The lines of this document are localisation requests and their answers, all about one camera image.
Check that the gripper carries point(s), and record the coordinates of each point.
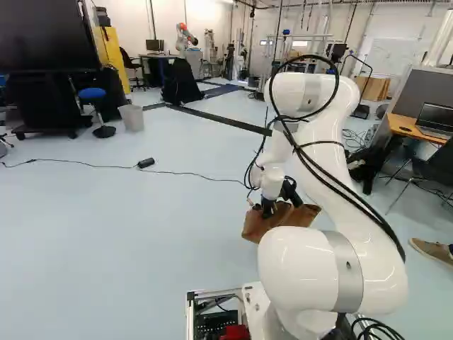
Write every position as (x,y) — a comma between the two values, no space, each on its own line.
(268,206)

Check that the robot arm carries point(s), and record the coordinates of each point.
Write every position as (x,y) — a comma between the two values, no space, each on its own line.
(318,141)

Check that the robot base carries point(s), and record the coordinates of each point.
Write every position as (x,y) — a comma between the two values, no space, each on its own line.
(212,318)

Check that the black power adapter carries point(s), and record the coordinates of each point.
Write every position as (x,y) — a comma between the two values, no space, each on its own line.
(146,163)

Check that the wooden table with metal legs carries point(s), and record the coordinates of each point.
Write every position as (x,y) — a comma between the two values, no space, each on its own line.
(401,122)

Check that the grey waste bin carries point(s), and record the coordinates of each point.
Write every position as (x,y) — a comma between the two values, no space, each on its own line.
(131,118)

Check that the person's legs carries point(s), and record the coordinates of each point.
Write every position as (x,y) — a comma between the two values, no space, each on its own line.
(430,249)

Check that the open laptop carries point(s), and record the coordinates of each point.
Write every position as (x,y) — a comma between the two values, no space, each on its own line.
(434,117)

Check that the blue round stool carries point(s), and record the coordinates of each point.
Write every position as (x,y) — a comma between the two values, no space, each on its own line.
(92,94)

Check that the large black screen on cart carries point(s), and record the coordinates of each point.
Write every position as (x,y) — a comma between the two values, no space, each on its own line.
(42,35)

